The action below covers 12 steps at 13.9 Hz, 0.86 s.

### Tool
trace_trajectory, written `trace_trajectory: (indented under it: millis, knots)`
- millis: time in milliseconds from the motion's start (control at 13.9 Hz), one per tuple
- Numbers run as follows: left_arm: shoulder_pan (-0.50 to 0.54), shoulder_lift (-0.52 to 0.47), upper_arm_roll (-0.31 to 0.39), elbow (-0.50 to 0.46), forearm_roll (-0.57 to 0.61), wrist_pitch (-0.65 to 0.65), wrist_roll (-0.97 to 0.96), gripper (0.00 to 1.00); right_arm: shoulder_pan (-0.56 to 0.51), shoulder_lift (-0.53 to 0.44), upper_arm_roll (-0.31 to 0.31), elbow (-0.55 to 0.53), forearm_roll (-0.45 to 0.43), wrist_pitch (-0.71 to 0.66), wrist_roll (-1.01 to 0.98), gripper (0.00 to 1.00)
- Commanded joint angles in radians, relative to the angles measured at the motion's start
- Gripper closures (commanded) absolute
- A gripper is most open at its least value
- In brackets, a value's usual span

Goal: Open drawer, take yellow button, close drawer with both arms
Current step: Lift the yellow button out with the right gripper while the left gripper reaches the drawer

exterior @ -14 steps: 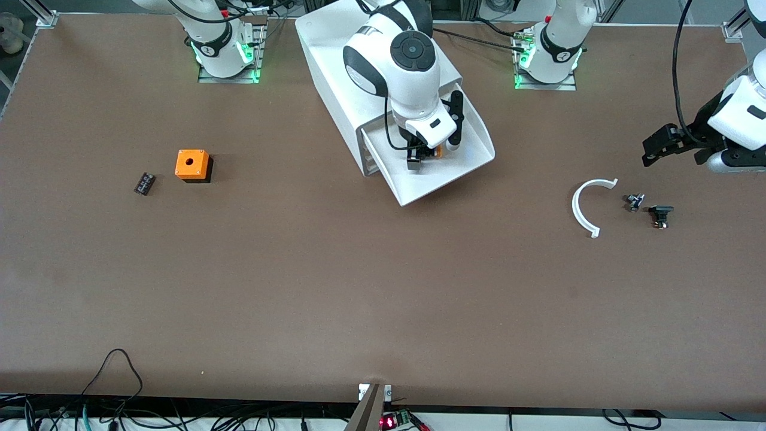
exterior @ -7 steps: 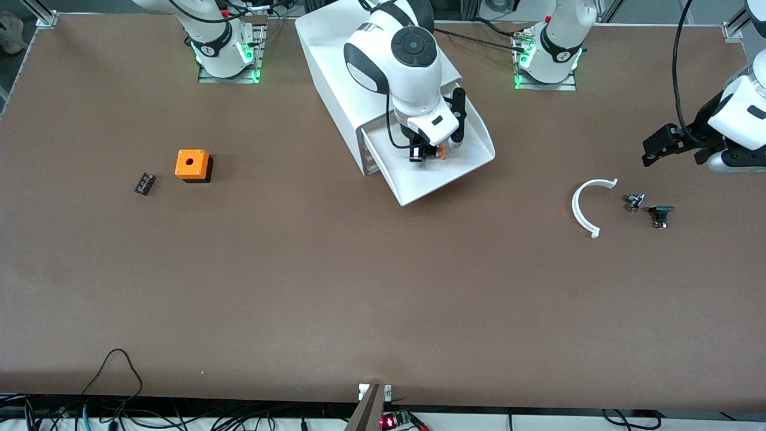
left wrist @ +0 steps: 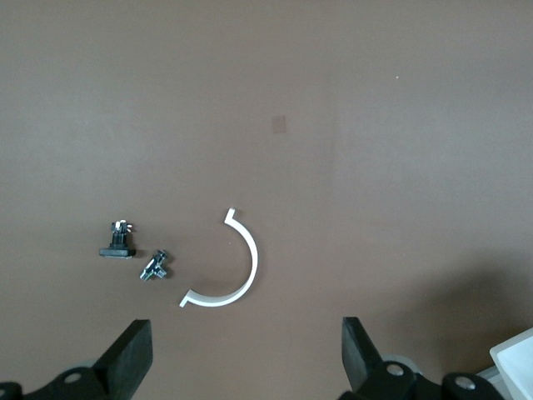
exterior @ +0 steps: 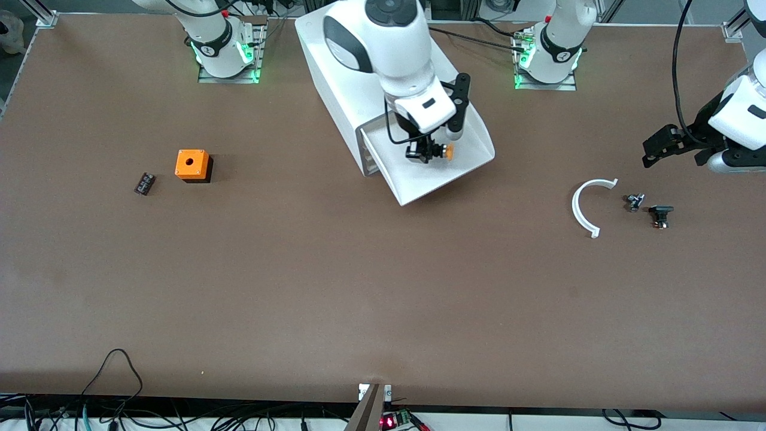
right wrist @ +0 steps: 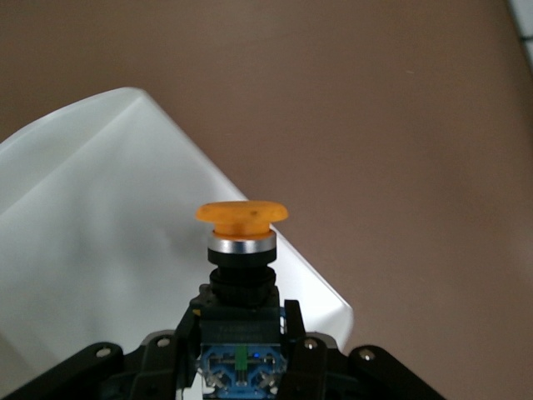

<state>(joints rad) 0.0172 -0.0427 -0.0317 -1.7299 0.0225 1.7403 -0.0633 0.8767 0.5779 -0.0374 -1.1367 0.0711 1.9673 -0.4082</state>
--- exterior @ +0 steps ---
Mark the orange box with hole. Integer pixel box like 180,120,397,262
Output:
175,149,214,184

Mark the circuit board with red light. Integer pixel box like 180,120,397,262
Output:
380,409,414,431

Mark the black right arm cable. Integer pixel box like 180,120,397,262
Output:
385,102,422,147

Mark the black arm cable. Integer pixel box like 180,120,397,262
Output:
672,0,700,145
385,102,422,147

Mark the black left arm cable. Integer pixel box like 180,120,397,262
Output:
672,0,700,145

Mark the aluminium frame post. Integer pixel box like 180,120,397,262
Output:
18,0,59,28
721,0,752,43

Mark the black cable on table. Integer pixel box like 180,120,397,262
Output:
428,25,530,48

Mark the white half ring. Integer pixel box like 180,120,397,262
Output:
572,178,619,239

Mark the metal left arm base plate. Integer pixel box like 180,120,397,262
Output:
513,27,578,92

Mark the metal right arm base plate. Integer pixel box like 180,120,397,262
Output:
197,24,267,84

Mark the small metal bracket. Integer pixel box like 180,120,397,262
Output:
358,383,393,402

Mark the grey camera stand bar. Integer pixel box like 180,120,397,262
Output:
344,383,387,431

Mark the black looped cable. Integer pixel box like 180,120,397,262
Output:
81,348,144,414

